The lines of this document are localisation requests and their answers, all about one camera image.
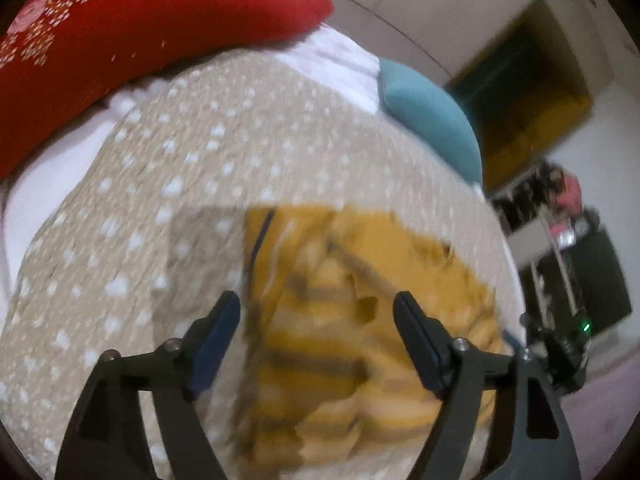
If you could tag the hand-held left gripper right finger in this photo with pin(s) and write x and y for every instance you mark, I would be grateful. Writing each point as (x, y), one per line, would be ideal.
(419, 340)

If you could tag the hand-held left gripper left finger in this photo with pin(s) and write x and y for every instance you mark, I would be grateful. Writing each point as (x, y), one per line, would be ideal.
(214, 340)

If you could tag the yellow striped small garment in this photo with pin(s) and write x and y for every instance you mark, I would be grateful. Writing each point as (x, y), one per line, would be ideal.
(360, 320)

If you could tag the white clothes rack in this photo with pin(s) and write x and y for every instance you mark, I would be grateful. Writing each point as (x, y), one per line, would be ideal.
(550, 240)

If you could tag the black box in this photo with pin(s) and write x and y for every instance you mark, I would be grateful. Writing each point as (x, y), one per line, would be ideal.
(597, 280)

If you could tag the beige white-dotted blanket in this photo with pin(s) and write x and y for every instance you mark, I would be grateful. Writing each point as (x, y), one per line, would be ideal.
(210, 170)

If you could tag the teal pillow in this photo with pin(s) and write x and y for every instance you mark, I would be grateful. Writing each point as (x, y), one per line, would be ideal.
(435, 115)

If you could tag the white bed sheet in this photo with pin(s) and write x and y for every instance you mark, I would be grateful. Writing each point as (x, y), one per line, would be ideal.
(55, 160)

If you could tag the red patterned pillow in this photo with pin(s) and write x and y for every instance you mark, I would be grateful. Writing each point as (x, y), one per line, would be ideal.
(115, 35)

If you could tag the yellow and green wall cabinet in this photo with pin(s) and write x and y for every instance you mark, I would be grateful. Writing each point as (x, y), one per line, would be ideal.
(525, 95)

